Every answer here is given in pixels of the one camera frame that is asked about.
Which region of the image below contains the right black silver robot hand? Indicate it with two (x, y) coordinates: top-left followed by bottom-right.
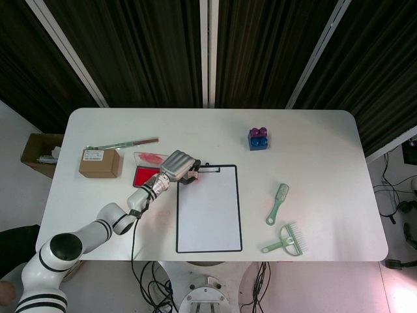
(403, 222), (417, 245)

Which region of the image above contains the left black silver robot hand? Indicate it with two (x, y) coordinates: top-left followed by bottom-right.
(159, 149), (202, 186)

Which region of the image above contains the white and silver robot base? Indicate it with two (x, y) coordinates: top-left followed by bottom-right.
(159, 260), (261, 313)

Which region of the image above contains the red ink pad case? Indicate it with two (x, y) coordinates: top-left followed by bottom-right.
(132, 152), (171, 189)

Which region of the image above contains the black clipboard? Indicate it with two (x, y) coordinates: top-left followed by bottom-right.
(175, 162), (243, 254)

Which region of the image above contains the black caster wheel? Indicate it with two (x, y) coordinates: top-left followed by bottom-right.
(385, 258), (412, 270)

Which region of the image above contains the long plastic-wrapped ruler packet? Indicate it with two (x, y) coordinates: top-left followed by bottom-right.
(85, 136), (160, 151)

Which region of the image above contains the white paper sheet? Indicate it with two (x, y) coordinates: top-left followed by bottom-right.
(177, 166), (241, 252)

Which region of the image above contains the small closed cardboard box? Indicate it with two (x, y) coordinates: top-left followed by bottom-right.
(78, 149), (124, 179)

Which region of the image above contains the blue toy block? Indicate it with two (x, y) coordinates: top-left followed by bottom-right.
(249, 136), (271, 151)

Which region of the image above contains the purple toy block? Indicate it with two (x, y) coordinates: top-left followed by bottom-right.
(249, 126), (270, 140)

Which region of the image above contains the narrow green brush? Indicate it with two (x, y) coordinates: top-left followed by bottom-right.
(265, 183), (290, 226)

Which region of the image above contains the green rake comb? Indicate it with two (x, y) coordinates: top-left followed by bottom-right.
(260, 222), (309, 258)

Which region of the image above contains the open cardboard box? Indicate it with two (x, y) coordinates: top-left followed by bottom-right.
(20, 132), (65, 179)

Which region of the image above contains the black cable bundle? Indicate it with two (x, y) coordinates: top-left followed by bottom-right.
(240, 260), (272, 313)
(373, 152), (414, 226)
(139, 260), (175, 313)

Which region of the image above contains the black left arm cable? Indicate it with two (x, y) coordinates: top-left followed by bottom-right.
(130, 192), (154, 294)

